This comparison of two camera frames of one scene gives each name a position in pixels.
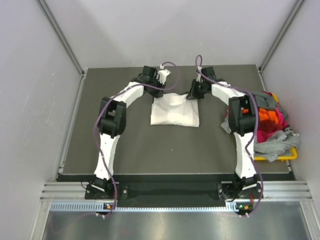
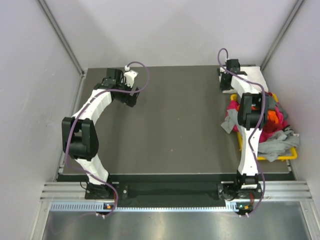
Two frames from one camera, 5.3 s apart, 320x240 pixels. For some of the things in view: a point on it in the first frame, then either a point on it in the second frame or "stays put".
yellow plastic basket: [293, 156] stays put
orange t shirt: [265, 114] stays put
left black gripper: [157, 94] -> [128, 100]
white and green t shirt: [174, 109] -> [254, 74]
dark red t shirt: [268, 125] stays put
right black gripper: [193, 95] -> [222, 86]
